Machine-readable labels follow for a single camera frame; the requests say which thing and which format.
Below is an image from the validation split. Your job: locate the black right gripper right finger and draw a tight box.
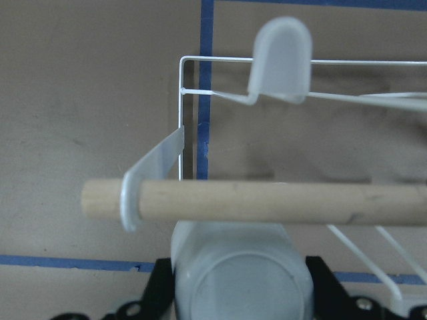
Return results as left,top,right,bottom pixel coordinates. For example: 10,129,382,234
305,256,426,320

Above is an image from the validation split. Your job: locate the grey ikea cup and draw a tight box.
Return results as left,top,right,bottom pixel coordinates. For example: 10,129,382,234
171,221,314,319

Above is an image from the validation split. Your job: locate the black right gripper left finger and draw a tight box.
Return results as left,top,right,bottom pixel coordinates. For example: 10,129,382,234
49,258,176,320

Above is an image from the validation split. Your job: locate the white wire cup rack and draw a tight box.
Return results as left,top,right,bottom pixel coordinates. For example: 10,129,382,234
81,17,426,316

